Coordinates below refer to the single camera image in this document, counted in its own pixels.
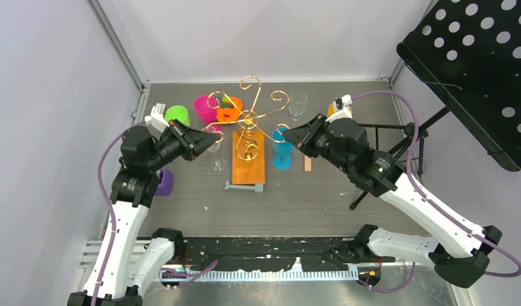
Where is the purple box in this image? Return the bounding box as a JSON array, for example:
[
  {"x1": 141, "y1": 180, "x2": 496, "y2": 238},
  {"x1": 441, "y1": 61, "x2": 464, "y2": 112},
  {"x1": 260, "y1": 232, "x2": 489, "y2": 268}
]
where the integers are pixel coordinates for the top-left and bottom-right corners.
[{"x1": 154, "y1": 168, "x2": 174, "y2": 196}]

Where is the clear wine glass back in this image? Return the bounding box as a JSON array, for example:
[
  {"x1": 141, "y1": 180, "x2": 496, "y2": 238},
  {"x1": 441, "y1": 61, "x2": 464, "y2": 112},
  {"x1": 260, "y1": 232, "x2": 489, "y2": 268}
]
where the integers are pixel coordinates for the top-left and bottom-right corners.
[{"x1": 289, "y1": 91, "x2": 308, "y2": 120}]

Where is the pink plastic wine glass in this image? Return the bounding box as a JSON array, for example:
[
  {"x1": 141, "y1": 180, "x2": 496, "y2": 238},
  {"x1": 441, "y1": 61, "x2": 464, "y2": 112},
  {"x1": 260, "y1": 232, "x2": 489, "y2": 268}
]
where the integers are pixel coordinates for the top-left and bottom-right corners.
[{"x1": 194, "y1": 95, "x2": 218, "y2": 127}]

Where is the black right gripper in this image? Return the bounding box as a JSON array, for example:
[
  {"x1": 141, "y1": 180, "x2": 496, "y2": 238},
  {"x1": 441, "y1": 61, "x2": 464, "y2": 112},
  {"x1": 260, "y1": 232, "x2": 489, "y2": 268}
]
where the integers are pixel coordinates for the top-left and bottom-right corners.
[{"x1": 282, "y1": 113, "x2": 352, "y2": 175}]

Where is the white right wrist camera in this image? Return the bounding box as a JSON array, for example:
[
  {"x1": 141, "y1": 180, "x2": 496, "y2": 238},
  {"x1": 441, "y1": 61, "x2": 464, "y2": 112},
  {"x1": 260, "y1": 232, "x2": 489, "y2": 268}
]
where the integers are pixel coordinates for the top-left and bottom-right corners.
[{"x1": 332, "y1": 94, "x2": 352, "y2": 119}]

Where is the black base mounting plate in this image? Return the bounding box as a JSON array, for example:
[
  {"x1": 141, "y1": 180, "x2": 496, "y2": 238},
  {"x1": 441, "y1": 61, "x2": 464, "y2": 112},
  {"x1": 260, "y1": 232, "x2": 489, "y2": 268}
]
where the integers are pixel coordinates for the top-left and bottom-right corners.
[{"x1": 167, "y1": 237, "x2": 396, "y2": 272}]

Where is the orange plastic wine glass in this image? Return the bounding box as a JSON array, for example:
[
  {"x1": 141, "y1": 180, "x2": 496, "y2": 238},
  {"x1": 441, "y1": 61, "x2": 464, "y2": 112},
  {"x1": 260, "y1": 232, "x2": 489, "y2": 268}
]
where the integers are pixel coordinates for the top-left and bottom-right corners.
[{"x1": 327, "y1": 103, "x2": 338, "y2": 117}]

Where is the grey bolt tool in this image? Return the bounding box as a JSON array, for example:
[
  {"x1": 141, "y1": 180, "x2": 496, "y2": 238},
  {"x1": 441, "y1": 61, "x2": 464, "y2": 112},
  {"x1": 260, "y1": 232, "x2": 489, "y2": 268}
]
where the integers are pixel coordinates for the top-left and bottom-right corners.
[{"x1": 224, "y1": 181, "x2": 264, "y2": 193}]

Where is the gold wire wine glass rack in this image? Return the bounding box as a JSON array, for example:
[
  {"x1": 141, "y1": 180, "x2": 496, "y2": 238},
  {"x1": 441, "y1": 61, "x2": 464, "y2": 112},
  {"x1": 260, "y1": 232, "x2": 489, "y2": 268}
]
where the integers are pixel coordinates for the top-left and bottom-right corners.
[{"x1": 203, "y1": 75, "x2": 290, "y2": 186}]

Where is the clear wine glass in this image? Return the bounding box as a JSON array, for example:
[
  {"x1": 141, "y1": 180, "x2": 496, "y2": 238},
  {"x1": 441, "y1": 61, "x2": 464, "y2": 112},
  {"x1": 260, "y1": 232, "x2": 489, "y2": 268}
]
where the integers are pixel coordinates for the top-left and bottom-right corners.
[
  {"x1": 289, "y1": 91, "x2": 308, "y2": 120},
  {"x1": 203, "y1": 126, "x2": 227, "y2": 171}
]

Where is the orange plastic bowl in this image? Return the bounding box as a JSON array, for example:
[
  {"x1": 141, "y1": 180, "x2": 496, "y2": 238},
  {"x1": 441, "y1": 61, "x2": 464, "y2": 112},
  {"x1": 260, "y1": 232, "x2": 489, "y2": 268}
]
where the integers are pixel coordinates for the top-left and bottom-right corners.
[{"x1": 216, "y1": 96, "x2": 243, "y2": 122}]

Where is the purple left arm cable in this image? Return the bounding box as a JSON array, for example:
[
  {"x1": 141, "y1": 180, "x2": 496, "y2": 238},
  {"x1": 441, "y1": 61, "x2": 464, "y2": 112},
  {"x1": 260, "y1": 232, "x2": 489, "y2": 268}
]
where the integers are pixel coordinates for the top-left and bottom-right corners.
[{"x1": 90, "y1": 121, "x2": 147, "y2": 306}]

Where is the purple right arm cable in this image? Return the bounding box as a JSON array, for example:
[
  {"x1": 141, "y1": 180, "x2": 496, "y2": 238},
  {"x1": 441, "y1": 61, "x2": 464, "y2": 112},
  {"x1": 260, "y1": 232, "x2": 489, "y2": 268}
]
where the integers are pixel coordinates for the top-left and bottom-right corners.
[{"x1": 351, "y1": 90, "x2": 521, "y2": 279}]

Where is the blue plastic wine glass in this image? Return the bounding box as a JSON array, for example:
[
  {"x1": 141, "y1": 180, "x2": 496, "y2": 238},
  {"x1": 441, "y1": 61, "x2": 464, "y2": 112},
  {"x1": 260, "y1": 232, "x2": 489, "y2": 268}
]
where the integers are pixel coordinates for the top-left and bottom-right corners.
[{"x1": 272, "y1": 126, "x2": 294, "y2": 170}]

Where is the clear wine glass left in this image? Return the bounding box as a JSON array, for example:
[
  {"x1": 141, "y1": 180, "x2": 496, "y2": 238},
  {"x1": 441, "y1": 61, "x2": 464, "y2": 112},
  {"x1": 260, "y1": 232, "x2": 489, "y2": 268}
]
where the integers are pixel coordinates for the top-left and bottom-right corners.
[{"x1": 203, "y1": 126, "x2": 227, "y2": 171}]

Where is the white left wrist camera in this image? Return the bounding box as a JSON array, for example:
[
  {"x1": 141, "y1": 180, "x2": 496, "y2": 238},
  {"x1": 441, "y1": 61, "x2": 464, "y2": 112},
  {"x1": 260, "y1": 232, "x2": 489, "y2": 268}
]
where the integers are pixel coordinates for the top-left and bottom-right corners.
[{"x1": 144, "y1": 103, "x2": 169, "y2": 133}]

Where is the green lego brick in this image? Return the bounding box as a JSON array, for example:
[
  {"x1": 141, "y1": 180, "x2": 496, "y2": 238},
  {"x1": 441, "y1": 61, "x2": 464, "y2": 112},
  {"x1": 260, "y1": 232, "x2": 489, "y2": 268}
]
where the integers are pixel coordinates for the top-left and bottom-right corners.
[{"x1": 220, "y1": 96, "x2": 234, "y2": 108}]

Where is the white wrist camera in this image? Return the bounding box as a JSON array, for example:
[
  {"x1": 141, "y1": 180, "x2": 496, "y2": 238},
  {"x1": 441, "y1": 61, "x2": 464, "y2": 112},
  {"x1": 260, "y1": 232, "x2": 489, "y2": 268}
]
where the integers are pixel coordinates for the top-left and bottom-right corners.
[
  {"x1": 332, "y1": 94, "x2": 352, "y2": 119},
  {"x1": 144, "y1": 103, "x2": 169, "y2": 133}
]

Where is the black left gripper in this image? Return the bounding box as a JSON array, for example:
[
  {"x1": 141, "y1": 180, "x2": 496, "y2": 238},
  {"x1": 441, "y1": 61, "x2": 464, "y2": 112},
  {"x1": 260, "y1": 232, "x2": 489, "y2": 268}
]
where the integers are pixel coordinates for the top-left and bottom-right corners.
[{"x1": 146, "y1": 119, "x2": 220, "y2": 171}]

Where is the green plastic wine glass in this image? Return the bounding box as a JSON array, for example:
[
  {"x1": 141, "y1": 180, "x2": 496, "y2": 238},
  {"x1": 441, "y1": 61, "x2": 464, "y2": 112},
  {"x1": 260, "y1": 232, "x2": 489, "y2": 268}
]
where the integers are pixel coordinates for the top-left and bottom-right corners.
[{"x1": 164, "y1": 105, "x2": 190, "y2": 127}]

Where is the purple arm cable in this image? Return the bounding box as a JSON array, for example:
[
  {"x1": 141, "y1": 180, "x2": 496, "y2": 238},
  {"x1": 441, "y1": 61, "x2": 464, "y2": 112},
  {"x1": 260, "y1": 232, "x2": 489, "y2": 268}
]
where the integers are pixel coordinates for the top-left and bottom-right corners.
[
  {"x1": 351, "y1": 90, "x2": 521, "y2": 279},
  {"x1": 90, "y1": 121, "x2": 147, "y2": 306}
]

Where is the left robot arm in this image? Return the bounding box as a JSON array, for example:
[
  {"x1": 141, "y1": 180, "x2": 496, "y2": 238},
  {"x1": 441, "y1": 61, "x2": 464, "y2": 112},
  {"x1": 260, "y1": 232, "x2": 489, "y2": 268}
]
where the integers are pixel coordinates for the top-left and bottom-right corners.
[{"x1": 67, "y1": 119, "x2": 221, "y2": 305}]

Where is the small wooden block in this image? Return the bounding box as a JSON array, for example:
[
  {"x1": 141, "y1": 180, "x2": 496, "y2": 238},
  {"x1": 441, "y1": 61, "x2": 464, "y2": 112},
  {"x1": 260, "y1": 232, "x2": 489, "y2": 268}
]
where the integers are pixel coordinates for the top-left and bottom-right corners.
[{"x1": 304, "y1": 156, "x2": 312, "y2": 172}]

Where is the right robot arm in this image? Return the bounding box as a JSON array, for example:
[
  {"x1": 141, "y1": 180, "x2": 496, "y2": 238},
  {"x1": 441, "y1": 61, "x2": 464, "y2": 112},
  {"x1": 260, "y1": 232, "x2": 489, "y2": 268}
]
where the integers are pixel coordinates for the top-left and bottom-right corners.
[{"x1": 282, "y1": 113, "x2": 502, "y2": 288}]

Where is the black perforated music stand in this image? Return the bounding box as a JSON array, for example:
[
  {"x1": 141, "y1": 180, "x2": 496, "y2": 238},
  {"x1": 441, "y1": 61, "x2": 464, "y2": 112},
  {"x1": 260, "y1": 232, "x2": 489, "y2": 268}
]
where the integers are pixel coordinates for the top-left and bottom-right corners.
[{"x1": 349, "y1": 0, "x2": 521, "y2": 211}]

